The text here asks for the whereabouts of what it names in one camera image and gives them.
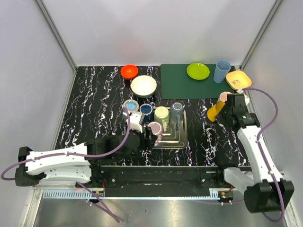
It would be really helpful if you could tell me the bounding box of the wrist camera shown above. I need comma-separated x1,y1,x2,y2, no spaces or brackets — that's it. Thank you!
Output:
126,112,144,133
237,89,250,106

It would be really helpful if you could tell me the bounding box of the light green mug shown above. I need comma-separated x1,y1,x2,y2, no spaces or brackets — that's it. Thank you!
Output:
154,106,169,131

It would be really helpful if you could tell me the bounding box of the pink mug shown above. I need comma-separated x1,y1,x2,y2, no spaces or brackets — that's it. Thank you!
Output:
217,91,232,102

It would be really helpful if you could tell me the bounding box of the translucent purple cup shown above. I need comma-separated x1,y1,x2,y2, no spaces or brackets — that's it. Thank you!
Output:
147,122,163,142

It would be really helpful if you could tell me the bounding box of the blue mug yellow inside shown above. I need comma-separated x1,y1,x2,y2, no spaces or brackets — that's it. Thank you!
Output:
122,99,140,121

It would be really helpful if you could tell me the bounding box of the dark green mat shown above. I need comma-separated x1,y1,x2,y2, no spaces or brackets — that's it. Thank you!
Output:
160,64,232,99

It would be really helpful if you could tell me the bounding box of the dark blue mug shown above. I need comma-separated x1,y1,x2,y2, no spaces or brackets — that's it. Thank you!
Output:
139,104,154,124

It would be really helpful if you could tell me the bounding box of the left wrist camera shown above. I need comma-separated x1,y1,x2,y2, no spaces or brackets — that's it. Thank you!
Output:
126,112,144,133

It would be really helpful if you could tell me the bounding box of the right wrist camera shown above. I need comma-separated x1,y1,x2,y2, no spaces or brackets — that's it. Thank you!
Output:
237,89,250,106

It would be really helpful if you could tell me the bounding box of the light blue tumbler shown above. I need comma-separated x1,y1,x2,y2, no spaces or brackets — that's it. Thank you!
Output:
214,60,231,83

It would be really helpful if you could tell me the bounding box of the silver metal tray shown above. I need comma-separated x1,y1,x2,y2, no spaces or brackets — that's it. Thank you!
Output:
153,110,188,149

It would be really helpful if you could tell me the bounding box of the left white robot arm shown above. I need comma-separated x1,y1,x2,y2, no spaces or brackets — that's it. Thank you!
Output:
15,127,157,187

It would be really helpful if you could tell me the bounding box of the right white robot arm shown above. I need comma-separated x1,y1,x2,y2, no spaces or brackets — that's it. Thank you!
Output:
215,94,294,213

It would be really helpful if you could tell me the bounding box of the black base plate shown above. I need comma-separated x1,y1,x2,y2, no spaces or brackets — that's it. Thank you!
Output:
75,165,244,197

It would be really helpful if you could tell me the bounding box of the white ceramic bowl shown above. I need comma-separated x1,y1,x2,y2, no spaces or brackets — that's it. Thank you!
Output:
131,75,157,98

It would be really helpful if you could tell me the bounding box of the yellow square dish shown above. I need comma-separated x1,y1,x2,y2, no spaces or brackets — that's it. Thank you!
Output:
226,70,252,91

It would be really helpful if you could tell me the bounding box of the small yellow bowl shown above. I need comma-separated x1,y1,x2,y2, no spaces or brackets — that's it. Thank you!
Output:
207,102,225,122

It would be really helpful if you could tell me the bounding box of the lime green plate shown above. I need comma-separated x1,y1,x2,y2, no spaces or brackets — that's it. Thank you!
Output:
187,62,210,80

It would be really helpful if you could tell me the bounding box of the orange red bowl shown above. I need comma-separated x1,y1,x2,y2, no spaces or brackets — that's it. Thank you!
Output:
120,64,139,79

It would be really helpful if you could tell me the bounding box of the grey-blue ceramic mug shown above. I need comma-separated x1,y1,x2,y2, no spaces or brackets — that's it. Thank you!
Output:
169,102,184,127

